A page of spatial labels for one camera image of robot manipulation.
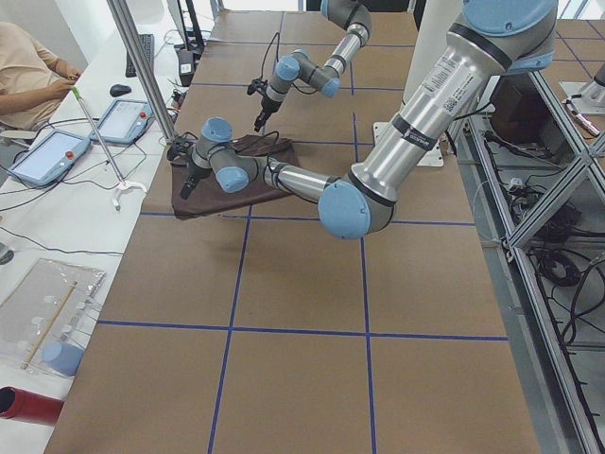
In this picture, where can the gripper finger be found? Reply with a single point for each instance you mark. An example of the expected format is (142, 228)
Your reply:
(258, 124)
(185, 191)

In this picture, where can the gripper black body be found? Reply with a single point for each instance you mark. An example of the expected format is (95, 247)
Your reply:
(266, 108)
(192, 174)

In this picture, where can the dark brown t-shirt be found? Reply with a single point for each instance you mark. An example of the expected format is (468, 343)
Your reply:
(231, 188)

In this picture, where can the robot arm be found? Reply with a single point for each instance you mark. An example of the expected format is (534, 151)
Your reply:
(487, 39)
(355, 20)

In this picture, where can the third robot arm grey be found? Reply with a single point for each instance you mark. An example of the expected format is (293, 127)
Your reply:
(586, 97)

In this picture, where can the white green-tipped stick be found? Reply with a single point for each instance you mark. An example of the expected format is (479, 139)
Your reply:
(123, 185)

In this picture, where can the far teach pendant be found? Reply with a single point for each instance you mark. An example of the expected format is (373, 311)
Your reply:
(124, 121)

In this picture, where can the teach pendant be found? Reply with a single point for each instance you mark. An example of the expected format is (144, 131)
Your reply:
(124, 121)
(45, 162)

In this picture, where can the black computer mouse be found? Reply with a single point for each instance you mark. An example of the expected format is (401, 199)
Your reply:
(118, 90)

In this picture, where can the near teach pendant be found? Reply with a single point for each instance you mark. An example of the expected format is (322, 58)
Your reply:
(45, 162)

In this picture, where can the seated person beige shirt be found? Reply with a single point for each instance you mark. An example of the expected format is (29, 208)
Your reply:
(34, 81)

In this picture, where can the clear plastic bag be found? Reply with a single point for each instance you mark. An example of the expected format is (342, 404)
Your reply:
(55, 301)

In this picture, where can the red cylinder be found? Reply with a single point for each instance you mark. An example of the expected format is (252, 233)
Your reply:
(29, 407)

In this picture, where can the aluminium camera mast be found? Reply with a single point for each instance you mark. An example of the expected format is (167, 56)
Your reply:
(129, 35)

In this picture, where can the aluminium frame rack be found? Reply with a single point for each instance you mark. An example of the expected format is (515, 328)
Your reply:
(532, 159)

